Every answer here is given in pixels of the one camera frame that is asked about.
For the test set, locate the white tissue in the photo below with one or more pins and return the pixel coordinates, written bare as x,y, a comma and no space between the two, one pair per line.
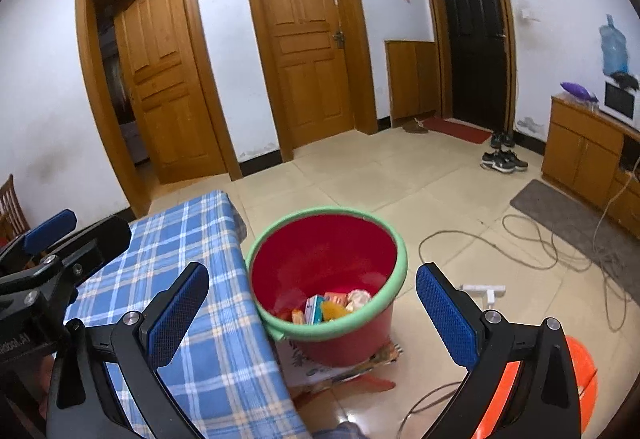
357,299

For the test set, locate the white medicine box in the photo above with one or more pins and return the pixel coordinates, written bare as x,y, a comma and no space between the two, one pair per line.
313,310

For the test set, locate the black entrance door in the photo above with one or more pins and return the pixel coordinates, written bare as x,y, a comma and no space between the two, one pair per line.
478,62

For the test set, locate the red bin green rim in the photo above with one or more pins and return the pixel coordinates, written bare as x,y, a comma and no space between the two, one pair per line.
323,250

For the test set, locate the wooden chair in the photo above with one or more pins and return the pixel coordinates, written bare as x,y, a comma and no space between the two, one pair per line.
13,222

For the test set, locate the wooden side cabinet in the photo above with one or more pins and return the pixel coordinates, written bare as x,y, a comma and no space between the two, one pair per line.
594,157

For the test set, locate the red doormat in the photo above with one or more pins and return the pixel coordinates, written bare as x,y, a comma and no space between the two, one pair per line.
463,132

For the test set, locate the black sneakers pair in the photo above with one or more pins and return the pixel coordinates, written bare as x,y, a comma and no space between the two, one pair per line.
501,156

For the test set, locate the white microwave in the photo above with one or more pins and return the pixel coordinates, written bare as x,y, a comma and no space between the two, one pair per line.
620,103

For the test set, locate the grey floor mat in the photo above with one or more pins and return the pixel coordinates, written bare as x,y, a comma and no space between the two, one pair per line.
609,247

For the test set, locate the blue water jug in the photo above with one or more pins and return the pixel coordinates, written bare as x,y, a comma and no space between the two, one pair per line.
614,48

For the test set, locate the wooden shoe cabinet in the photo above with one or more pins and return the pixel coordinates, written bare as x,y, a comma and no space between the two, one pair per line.
413,78

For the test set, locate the brown slipper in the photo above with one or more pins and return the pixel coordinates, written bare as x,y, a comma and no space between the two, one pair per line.
414,126

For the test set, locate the open wooden door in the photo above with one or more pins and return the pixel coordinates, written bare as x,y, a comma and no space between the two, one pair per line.
165,90

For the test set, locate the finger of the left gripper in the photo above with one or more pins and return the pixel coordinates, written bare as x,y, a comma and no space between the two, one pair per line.
89,250
49,232

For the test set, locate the blue plaid tablecloth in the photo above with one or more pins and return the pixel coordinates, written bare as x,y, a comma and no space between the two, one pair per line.
224,374

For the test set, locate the white power strip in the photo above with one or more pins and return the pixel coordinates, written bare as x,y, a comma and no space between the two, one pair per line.
489,293

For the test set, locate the purple object on cabinet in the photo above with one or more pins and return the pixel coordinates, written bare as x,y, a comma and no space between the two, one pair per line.
579,92

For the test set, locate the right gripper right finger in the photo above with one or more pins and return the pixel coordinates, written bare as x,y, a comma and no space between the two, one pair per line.
454,314

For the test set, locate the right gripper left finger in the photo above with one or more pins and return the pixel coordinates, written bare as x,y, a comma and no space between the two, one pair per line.
170,313

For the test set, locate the orange biscuit packet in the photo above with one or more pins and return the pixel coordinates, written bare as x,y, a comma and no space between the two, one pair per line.
298,316

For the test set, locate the closed wooden door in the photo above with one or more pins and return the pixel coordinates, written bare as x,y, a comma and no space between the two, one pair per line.
308,47

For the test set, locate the orange plastic stool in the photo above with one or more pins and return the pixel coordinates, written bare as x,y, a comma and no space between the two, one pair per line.
586,379

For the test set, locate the yellow foam fruit net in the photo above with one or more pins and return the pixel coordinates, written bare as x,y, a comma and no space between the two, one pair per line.
331,311

